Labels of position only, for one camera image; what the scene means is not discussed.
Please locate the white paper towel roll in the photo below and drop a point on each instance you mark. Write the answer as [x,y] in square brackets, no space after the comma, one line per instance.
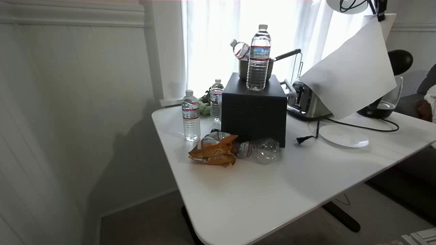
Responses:
[356,74]

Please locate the green item behind bottles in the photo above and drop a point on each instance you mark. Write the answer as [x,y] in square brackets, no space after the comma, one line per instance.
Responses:
[205,106]

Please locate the orange snack bag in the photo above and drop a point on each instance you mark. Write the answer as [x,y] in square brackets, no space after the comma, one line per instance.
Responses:
[214,148]

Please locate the water bottle behind box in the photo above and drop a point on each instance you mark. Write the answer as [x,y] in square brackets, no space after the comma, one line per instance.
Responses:
[216,95]

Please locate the black box stand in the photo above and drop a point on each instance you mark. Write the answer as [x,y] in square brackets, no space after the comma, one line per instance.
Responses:
[254,116]

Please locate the water bottle at table left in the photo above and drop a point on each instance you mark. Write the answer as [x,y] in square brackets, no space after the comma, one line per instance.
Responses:
[191,116]

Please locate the crumpled clear plastic wrap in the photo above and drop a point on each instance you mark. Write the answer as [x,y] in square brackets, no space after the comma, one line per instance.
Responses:
[262,151]

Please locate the water bottle in pot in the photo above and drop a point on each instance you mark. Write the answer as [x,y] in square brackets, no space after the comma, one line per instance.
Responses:
[240,49]

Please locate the silver toaster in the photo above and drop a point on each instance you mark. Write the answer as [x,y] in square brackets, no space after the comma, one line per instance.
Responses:
[303,104]

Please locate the tall water bottle on box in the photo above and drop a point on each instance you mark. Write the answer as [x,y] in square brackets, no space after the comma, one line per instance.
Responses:
[258,64]

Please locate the white plate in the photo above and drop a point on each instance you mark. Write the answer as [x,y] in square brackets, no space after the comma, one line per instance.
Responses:
[344,136]

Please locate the white floor lamp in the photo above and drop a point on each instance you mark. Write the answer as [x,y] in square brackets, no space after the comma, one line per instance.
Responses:
[378,7]

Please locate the dark saucepan with handle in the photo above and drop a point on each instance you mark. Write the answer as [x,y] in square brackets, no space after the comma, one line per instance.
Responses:
[243,64]

